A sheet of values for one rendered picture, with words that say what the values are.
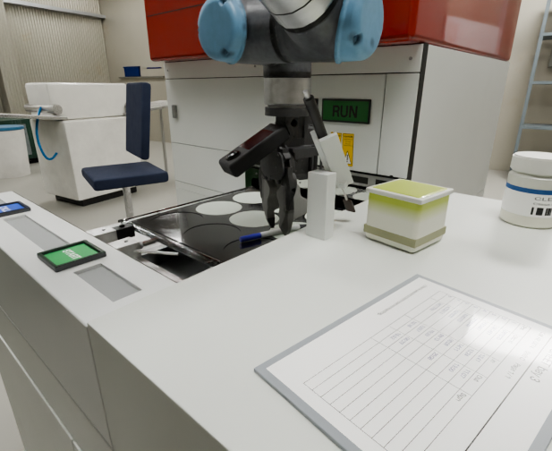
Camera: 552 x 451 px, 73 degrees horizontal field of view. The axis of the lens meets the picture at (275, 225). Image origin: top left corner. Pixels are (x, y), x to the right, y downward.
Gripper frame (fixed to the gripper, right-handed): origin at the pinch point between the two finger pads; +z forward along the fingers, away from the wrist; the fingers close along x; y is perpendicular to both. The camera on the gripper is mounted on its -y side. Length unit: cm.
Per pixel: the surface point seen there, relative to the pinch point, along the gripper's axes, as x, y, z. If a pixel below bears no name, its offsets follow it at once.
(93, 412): -19.2, -33.1, 7.3
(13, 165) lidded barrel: 553, -71, 76
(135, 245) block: 7.1, -22.6, 1.4
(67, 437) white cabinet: -8.4, -36.6, 19.4
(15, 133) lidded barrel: 555, -60, 35
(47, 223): 8.4, -34.0, -4.2
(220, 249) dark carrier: -0.8, -11.0, 1.7
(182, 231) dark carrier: 10.3, -13.7, 1.7
